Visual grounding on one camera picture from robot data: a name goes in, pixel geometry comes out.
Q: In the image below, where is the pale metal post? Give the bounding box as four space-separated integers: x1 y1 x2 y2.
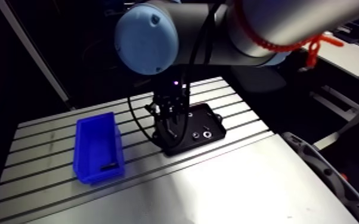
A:
0 0 75 111

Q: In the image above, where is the blue bin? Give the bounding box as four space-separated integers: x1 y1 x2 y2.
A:
72 111 126 185

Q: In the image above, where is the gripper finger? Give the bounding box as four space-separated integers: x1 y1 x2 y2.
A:
144 99 168 126
164 101 187 140

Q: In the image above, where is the white desk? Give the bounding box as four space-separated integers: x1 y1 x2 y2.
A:
303 29 359 90

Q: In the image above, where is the red cable chain tie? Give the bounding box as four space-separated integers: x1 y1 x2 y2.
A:
233 0 345 69

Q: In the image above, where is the dark bolt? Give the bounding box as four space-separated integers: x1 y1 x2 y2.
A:
100 162 119 172

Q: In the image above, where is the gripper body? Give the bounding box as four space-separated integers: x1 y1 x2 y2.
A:
153 73 191 105

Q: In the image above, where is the black tray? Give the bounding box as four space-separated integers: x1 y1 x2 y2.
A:
152 102 227 157

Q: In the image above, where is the black cable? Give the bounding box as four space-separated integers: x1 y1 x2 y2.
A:
127 0 227 146

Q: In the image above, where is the pale holed curved strip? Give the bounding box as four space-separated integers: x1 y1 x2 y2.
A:
280 131 359 224

